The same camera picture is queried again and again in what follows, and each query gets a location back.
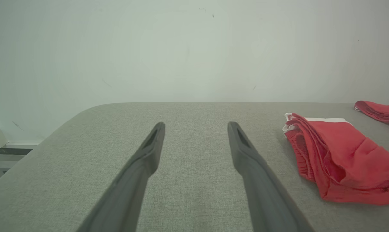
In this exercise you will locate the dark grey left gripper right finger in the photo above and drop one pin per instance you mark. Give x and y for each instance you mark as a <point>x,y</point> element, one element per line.
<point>262,193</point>

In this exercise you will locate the red Bulls basketball jersey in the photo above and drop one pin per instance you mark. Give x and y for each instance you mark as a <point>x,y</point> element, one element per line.
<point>381,111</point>

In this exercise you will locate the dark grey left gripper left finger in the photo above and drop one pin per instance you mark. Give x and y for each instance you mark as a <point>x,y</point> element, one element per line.
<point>133,187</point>

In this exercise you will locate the red white-striped shorts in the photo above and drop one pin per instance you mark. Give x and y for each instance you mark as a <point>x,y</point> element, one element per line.
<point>342,154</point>

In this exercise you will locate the grey skirting ledge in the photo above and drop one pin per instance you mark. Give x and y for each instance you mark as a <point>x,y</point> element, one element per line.
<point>7,151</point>

